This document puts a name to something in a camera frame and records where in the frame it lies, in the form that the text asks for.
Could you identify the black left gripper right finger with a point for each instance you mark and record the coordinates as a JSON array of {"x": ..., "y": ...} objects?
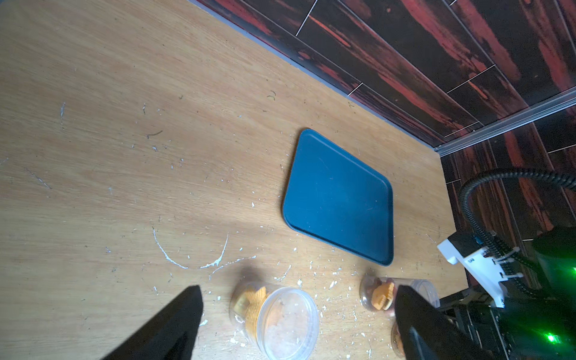
[{"x": 427, "y": 334}]

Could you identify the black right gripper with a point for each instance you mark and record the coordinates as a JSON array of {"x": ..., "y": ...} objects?
[{"x": 471, "y": 312}]

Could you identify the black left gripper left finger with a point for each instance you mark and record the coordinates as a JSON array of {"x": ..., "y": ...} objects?
[{"x": 170, "y": 334}]

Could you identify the clear jar with mixed cookies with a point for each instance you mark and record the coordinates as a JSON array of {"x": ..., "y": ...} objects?
[{"x": 378, "y": 294}]

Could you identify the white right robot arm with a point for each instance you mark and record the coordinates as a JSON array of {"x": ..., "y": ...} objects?
[{"x": 511, "y": 326}]

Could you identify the clear jar with yellow cookies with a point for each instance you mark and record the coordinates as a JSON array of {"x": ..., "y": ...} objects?
[{"x": 282, "y": 321}]

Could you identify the teal plastic tray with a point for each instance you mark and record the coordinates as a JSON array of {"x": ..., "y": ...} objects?
[{"x": 334, "y": 197}]

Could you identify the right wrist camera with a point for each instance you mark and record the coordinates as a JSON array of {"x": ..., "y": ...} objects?
[{"x": 465, "y": 248}]

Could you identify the aluminium frame post right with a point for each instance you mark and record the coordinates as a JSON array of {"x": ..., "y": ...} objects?
[{"x": 548, "y": 107}]

